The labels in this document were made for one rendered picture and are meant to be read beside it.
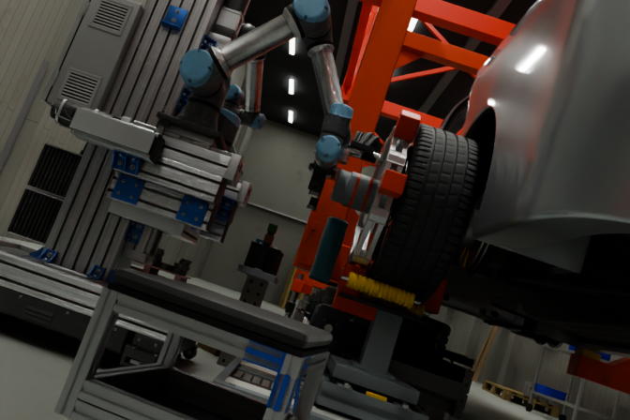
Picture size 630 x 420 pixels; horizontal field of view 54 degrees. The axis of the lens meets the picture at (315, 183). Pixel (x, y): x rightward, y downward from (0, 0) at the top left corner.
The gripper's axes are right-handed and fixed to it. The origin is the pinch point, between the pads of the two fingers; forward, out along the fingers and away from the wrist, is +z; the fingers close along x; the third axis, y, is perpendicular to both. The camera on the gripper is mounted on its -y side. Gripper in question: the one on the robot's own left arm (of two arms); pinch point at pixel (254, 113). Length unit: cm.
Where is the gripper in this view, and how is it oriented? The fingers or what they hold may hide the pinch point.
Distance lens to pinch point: 330.3
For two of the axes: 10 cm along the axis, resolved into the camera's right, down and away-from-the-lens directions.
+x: 8.8, 3.9, -2.8
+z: 1.9, 2.6, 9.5
